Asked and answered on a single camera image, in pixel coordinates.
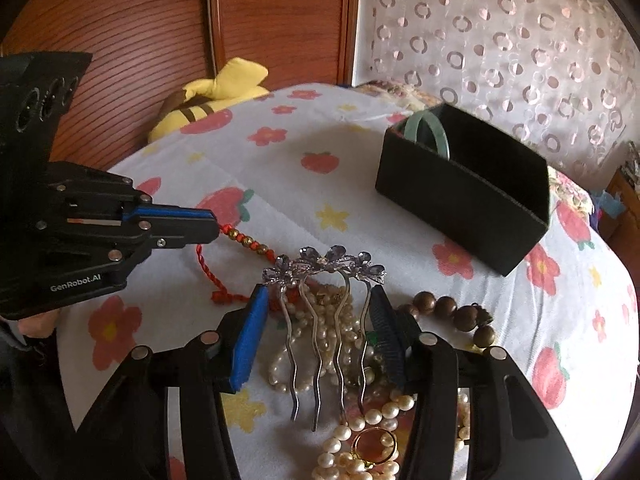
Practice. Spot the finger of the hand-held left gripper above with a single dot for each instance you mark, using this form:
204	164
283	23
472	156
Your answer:
175	212
185	234

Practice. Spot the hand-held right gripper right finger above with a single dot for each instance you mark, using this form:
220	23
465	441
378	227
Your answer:
387	345

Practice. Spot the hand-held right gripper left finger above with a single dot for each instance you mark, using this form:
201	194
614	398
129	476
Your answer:
250	340

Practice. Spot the silver flower hair comb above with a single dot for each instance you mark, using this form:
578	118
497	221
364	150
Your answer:
320	265

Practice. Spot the black rectangular box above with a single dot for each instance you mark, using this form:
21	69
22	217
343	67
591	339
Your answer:
450	195

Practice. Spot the yellow plush toy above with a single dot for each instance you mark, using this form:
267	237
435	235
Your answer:
235	77

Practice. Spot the brown wooden wardrobe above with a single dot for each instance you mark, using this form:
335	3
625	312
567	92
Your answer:
150	20

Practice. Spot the green jade bangle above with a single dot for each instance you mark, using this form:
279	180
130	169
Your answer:
443	132

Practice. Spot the wooden side cabinet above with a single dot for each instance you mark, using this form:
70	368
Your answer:
625	210

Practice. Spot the sheer circle pattern curtain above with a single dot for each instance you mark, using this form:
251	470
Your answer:
500	35

